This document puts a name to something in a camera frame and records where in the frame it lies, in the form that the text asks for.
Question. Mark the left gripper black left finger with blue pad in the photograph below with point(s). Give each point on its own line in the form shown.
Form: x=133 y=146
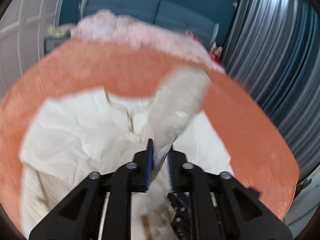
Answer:
x=100 y=206

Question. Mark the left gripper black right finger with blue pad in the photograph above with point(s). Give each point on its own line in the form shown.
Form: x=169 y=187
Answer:
x=217 y=206

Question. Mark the orange plush bed blanket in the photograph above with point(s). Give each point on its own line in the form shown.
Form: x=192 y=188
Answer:
x=260 y=157

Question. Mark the red white plush toy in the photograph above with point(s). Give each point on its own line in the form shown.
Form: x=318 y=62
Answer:
x=215 y=53

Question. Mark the grey blue curtain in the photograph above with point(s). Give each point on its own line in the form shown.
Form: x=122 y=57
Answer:
x=273 y=51

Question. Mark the dark bedside table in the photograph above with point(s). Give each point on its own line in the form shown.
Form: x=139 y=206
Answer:
x=50 y=43

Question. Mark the yellowish cloth on nightstand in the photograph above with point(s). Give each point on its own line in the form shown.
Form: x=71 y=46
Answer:
x=60 y=31

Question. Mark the pink lace bedspread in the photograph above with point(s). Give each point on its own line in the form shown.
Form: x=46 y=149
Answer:
x=105 y=26

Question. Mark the white wardrobe doors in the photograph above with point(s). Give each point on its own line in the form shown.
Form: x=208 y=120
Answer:
x=24 y=27

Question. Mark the teal upholstered headboard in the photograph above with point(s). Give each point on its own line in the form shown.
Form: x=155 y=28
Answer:
x=162 y=13

